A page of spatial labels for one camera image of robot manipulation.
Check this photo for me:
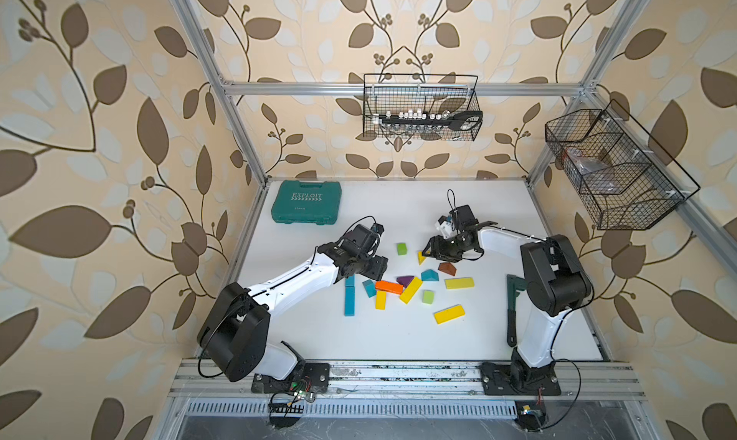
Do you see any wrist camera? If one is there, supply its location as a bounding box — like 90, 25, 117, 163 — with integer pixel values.
436, 215, 457, 240
370, 223, 385, 236

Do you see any clear plastic bag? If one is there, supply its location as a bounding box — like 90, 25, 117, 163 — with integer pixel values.
564, 147, 618, 194

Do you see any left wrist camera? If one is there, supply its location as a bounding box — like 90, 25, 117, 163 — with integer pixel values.
370, 223, 385, 236

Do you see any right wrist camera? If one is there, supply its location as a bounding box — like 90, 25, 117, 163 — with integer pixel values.
436, 215, 457, 240

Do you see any black wire basket right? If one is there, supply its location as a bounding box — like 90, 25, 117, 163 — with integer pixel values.
545, 99, 701, 231

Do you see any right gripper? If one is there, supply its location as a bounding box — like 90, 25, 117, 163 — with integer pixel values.
421, 233, 470, 261

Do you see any teal wedge block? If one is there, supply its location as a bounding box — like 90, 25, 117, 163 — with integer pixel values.
363, 280, 377, 298

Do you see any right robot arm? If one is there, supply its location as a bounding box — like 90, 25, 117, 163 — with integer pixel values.
422, 205, 593, 370

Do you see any aluminium rail front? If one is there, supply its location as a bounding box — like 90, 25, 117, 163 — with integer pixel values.
169, 359, 647, 402

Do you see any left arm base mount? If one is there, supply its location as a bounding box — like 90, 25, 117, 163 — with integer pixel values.
251, 341, 330, 395

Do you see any green plastic tool case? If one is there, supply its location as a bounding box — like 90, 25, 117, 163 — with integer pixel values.
271, 180, 342, 225

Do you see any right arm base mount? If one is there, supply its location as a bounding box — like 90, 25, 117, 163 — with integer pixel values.
480, 361, 562, 397

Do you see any socket bit holder strip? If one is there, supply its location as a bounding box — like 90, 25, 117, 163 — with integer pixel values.
368, 111, 484, 132

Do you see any dark purple triangle block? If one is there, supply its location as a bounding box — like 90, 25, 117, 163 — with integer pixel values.
397, 276, 415, 288

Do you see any black wire basket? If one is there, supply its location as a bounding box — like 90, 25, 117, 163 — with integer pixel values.
545, 99, 701, 231
358, 73, 484, 144

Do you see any yellow flat block right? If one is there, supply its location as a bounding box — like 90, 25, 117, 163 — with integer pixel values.
445, 278, 475, 290

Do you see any long yellow block diagonal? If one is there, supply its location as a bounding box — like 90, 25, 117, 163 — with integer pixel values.
399, 277, 423, 304

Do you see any teal house-shaped block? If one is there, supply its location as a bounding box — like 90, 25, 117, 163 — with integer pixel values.
420, 269, 440, 282

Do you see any black wire basket back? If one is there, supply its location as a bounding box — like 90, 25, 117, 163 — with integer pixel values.
358, 73, 484, 144

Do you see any yellow small block bottom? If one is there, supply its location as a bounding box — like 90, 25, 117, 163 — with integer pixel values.
375, 290, 388, 311

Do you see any light green cube centre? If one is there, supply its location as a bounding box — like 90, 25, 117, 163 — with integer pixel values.
422, 290, 435, 305

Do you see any orange rectangular block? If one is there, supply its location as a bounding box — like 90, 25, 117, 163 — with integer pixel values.
375, 281, 405, 295

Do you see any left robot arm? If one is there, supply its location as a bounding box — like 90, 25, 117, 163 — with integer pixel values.
197, 221, 389, 382

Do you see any brown house-shaped block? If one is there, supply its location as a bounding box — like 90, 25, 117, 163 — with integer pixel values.
438, 261, 457, 277

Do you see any yellow long block bottom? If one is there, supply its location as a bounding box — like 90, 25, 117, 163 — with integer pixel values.
434, 305, 466, 325

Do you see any green handled tool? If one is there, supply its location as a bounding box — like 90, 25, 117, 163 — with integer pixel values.
506, 274, 527, 348

